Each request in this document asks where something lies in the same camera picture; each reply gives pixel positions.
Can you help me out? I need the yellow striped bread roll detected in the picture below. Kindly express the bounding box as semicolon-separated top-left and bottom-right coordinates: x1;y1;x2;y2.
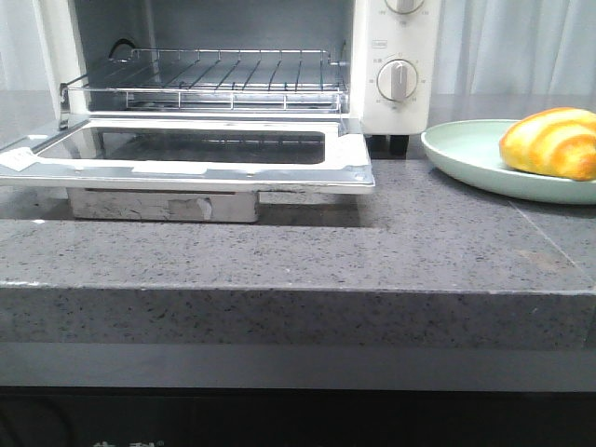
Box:
499;107;595;182

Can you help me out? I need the light green round plate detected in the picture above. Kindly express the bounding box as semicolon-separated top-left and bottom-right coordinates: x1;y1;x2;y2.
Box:
421;119;595;205

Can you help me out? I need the metal wire oven rack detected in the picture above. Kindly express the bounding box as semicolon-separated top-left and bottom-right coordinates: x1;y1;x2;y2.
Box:
60;48;349;114

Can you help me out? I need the upper white temperature knob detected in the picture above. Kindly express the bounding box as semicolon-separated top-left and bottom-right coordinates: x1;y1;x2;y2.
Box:
386;0;424;15

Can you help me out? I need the white Toshiba toaster oven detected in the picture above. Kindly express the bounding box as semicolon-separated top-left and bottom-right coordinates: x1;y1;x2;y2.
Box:
33;1;441;156

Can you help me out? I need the lower white timer knob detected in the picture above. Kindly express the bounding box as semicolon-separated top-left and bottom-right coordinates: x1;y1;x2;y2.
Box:
376;60;418;102

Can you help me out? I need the glass oven door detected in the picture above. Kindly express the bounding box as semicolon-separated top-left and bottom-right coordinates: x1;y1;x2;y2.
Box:
1;114;374;223

